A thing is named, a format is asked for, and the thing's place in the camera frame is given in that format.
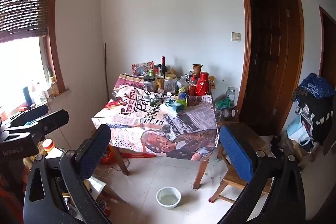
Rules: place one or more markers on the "teal crumpled bag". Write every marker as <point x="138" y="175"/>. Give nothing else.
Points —
<point x="172" y="106"/>

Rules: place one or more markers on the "black bag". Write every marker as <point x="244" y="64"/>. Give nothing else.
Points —
<point x="317" y="119"/>

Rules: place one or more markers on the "green crumpled bag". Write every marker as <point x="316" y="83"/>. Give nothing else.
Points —
<point x="223" y="103"/>

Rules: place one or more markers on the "clear box blue label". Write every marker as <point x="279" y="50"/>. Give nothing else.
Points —
<point x="182" y="81"/>

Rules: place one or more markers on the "black round jar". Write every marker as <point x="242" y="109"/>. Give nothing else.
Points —
<point x="153" y="101"/>

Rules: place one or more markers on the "green cap bottle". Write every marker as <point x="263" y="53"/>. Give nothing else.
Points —
<point x="151" y="73"/>

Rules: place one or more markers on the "brown clay vase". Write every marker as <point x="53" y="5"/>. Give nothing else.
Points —
<point x="197" y="69"/>

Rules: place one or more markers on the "red sauce bottle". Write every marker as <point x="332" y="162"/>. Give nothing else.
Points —
<point x="193" y="86"/>

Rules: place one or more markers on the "red thermos jug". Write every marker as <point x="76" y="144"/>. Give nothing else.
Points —
<point x="202" y="83"/>

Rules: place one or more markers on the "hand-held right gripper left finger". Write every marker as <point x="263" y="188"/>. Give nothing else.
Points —
<point x="92" y="150"/>

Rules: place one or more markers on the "wooden window frame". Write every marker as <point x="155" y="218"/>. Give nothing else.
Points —
<point x="53" y="56"/>

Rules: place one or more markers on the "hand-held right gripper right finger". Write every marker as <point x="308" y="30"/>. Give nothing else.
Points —
<point x="236" y="153"/>

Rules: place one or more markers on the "red snack bag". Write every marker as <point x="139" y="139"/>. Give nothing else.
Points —
<point x="143" y="67"/>

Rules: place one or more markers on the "wooden stool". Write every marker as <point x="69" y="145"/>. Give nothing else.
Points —
<point x="258" y="140"/>

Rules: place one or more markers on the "dark wine bottle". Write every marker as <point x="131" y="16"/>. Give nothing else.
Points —
<point x="164" y="66"/>

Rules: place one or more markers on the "clear glass bottle black cap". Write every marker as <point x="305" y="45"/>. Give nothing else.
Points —
<point x="159" y="81"/>

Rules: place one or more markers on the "light blue plastic bag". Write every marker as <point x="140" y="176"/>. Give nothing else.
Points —
<point x="298" y="130"/>

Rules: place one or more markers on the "white basin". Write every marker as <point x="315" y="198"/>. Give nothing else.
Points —
<point x="168" y="197"/>

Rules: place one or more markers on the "lying glass jar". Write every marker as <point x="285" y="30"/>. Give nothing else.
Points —
<point x="228" y="112"/>

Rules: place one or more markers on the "gold lid plastic jar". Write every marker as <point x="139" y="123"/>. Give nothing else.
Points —
<point x="170" y="83"/>

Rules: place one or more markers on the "wall light switch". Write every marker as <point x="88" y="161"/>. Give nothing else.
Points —
<point x="235" y="36"/>

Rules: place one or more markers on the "custard apple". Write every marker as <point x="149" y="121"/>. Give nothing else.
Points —
<point x="183" y="88"/>

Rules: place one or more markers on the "red jar black lid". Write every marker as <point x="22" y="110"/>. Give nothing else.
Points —
<point x="157" y="68"/>

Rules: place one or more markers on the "white bottle orange cap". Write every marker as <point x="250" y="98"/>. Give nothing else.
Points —
<point x="51" y="149"/>

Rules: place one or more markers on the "black lid plastic jar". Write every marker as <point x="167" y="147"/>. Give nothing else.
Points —
<point x="149" y="85"/>

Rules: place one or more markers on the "pink tan printed sack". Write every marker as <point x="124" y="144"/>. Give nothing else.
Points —
<point x="126" y="81"/>

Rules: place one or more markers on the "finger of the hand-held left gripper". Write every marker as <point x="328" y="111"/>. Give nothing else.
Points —
<point x="55" y="119"/>
<point x="34" y="111"/>

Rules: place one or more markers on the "dark wooden door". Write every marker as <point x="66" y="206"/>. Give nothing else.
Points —
<point x="270" y="56"/>
<point x="329" y="43"/>

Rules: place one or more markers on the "dark blue bottle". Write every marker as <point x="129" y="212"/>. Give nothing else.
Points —
<point x="26" y="98"/>

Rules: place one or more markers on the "yellow oil bottle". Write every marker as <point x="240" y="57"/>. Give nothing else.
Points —
<point x="54" y="87"/>

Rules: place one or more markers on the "green yellow wrapper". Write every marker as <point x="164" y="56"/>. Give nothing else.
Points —
<point x="181" y="103"/>

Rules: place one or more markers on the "dark blue knitted cloth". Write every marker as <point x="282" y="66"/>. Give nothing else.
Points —
<point x="317" y="85"/>

